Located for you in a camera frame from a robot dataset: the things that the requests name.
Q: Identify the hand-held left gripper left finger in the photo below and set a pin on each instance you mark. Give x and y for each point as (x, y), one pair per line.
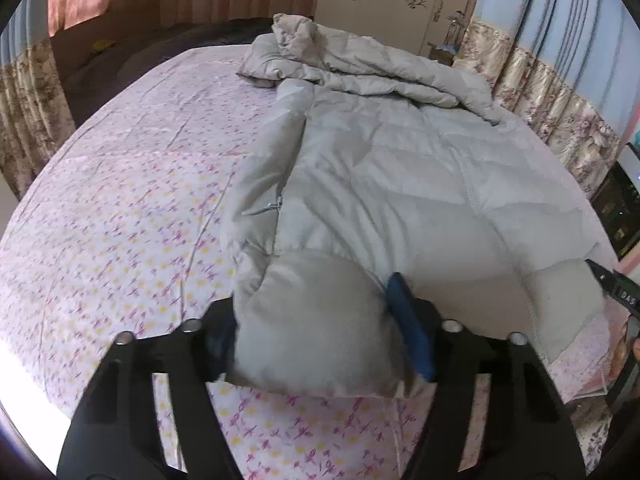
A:
(221, 342)

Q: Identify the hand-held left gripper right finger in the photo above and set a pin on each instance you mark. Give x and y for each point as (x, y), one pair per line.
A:
(411, 320)

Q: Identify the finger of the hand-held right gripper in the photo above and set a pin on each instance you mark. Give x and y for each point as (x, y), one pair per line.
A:
(600, 271)

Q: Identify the grey down coat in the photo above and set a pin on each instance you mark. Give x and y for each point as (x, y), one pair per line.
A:
(390, 185)

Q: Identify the dark cabinet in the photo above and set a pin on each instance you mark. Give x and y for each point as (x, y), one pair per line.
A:
(620, 210)

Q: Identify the bed with floral sheet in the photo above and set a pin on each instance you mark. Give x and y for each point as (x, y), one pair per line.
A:
(125, 210)

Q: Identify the blue floral curtain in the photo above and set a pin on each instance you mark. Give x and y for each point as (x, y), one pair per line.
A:
(555, 60)
(27, 110)

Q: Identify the wooden nightstand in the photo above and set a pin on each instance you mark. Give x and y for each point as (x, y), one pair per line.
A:
(441, 54)

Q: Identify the small table lamp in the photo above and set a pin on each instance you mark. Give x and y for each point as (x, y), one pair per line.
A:
(455, 25)

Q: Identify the bed with dark striped blanket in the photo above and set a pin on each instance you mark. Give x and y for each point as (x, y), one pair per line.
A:
(125, 62)

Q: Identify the white decorated wardrobe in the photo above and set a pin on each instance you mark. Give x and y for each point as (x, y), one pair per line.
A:
(395, 5)

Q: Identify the yellow toy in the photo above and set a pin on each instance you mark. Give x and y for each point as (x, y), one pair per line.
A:
(101, 45)

